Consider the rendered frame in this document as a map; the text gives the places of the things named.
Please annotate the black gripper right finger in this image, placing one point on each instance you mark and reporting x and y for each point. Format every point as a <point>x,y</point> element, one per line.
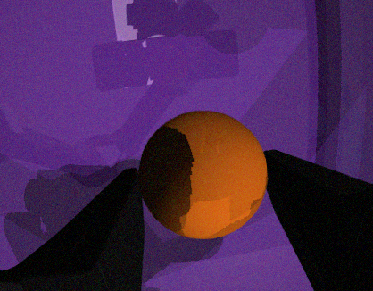
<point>328,219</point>

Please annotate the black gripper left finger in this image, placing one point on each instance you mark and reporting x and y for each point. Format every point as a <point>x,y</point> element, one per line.
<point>101,249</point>

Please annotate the low clear glass wall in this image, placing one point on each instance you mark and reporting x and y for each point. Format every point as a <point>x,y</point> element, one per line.
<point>355,141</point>

